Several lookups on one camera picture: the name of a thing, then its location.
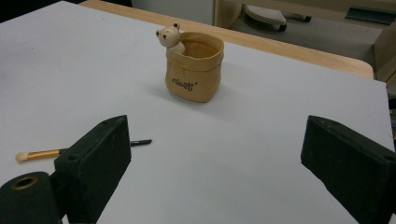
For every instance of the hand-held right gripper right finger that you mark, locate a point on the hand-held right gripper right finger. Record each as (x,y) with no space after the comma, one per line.
(348,165)

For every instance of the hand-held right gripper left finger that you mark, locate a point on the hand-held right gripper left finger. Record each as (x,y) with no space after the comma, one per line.
(96,161)

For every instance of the makeup brush with gold ferrule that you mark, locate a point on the makeup brush with gold ferrule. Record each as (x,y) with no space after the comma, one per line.
(40,154)

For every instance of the tan pot with bear figure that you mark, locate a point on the tan pot with bear figure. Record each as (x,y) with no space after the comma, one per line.
(194,73)

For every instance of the beige cabinet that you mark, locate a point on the beige cabinet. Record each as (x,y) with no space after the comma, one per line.
(384,53)

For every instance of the dark green flat object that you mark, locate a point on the dark green flat object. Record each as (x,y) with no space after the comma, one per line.
(370,14)

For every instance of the grey chair base foot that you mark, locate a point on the grey chair base foot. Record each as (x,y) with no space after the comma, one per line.
(266,15)

